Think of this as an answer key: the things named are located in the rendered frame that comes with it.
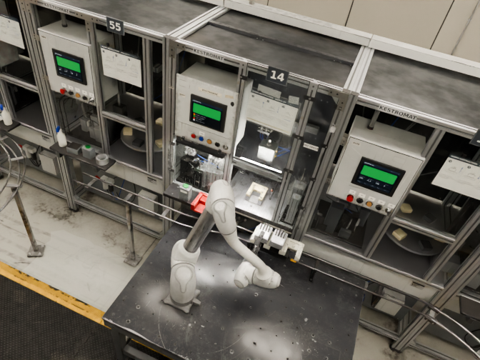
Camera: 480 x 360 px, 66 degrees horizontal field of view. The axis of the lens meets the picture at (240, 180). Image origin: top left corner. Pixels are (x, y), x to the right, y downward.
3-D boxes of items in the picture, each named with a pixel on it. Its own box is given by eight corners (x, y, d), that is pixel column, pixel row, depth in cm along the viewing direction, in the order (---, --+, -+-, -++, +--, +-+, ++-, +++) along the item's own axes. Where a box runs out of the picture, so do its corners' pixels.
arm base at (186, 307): (193, 317, 235) (193, 313, 231) (162, 303, 240) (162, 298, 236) (206, 294, 248) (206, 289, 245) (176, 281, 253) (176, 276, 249)
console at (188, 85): (172, 136, 258) (173, 75, 228) (191, 118, 279) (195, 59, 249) (228, 156, 250) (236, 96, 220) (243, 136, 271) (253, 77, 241)
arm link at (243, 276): (241, 270, 249) (259, 274, 244) (232, 288, 238) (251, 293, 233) (238, 259, 242) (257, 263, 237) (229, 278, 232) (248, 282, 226)
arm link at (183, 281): (168, 304, 233) (169, 284, 219) (170, 278, 247) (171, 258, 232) (195, 303, 236) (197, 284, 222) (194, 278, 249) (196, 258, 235)
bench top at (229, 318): (101, 321, 230) (101, 317, 227) (184, 211, 307) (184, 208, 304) (338, 438, 200) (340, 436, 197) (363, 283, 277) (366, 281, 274)
